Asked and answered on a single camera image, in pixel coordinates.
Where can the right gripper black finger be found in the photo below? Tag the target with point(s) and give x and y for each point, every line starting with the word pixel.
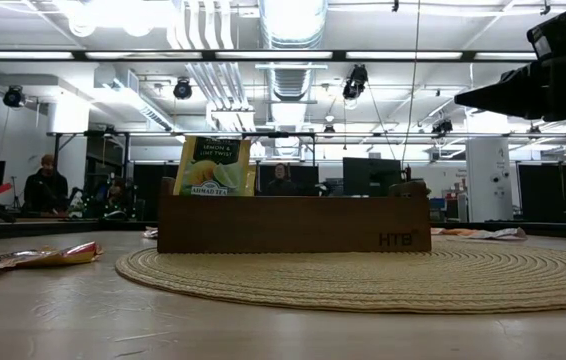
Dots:
pixel 508 95

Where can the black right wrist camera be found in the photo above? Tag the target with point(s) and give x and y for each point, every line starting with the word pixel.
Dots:
pixel 558 35

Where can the black ceiling spotlight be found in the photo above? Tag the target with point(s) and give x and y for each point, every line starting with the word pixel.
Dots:
pixel 14 97
pixel 442 127
pixel 355 85
pixel 182 90

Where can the black aluminium rig frame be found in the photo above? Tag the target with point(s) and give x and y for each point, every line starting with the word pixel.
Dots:
pixel 63 229

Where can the bright orange tea sachet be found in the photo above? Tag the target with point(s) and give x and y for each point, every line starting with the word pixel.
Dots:
pixel 498 234

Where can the silver ventilation duct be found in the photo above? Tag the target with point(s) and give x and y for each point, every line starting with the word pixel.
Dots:
pixel 290 82

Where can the green lemon lime tea bag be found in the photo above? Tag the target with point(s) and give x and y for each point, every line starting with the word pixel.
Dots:
pixel 213 165

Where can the white round column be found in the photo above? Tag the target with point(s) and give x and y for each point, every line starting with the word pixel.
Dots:
pixel 483 200

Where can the black partition panel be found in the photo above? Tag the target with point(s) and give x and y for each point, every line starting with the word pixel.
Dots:
pixel 553 190

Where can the person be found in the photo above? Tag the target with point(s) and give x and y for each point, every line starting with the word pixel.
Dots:
pixel 45 192
pixel 280 186
pixel 117 192

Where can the black overhead light bar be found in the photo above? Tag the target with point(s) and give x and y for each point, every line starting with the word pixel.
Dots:
pixel 78 56

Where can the round woven straw placemat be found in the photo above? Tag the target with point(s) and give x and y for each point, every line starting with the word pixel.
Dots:
pixel 363 280

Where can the brown wooden tea organizer box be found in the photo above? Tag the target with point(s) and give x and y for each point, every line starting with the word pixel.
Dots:
pixel 293 225

